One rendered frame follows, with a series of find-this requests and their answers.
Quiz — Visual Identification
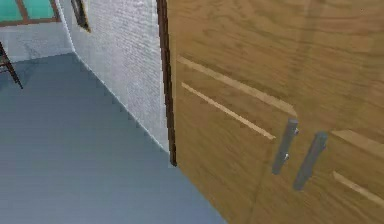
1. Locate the light wooden double door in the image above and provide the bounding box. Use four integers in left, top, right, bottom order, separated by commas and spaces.
156, 0, 384, 224

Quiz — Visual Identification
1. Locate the dark brown wooden chair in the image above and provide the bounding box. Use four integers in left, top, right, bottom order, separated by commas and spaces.
0, 41, 24, 90

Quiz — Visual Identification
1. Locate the brown framed window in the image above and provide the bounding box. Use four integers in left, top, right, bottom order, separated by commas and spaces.
0, 0, 62, 28

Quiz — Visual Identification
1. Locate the grey bar door handle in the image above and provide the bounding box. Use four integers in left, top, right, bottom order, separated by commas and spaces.
271, 118, 300, 176
292, 131, 329, 192

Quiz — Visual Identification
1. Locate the dark framed wall picture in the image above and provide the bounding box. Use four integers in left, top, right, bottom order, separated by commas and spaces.
70, 0, 92, 33

